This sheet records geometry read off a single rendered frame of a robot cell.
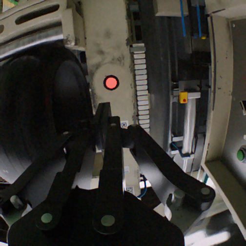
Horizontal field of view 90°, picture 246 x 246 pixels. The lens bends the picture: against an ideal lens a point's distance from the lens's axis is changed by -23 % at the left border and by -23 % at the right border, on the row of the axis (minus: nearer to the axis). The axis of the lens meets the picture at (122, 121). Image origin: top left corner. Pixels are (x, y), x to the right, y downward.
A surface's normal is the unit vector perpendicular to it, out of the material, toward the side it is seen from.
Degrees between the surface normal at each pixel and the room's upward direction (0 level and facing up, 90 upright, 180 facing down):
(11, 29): 90
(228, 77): 90
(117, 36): 90
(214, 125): 90
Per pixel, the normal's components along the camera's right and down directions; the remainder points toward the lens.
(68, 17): 0.04, 0.39
